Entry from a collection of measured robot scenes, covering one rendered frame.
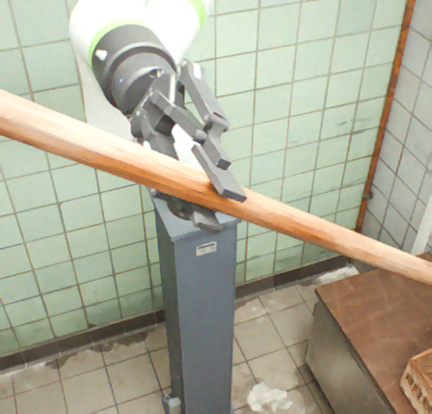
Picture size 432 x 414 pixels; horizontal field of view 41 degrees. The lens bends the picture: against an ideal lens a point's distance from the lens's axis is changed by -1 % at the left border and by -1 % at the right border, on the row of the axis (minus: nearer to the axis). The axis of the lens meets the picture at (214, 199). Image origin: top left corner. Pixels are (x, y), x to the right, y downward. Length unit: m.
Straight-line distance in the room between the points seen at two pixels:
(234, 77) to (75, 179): 0.67
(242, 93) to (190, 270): 0.76
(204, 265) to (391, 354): 0.78
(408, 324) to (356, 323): 0.18
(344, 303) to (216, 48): 1.02
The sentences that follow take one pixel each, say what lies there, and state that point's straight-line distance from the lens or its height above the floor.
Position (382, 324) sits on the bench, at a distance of 2.15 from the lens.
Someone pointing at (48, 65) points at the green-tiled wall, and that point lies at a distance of 1.85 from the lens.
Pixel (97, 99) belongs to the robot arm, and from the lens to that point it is 0.81.
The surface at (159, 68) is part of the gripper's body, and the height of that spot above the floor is 1.95.
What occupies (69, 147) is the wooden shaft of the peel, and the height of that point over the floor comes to 2.01.
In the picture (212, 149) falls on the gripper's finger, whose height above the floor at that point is 1.95.
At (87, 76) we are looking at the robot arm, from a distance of 0.80.
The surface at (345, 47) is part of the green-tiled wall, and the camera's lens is 2.23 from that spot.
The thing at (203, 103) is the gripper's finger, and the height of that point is 1.97.
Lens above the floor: 2.26
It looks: 42 degrees down
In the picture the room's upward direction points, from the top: straight up
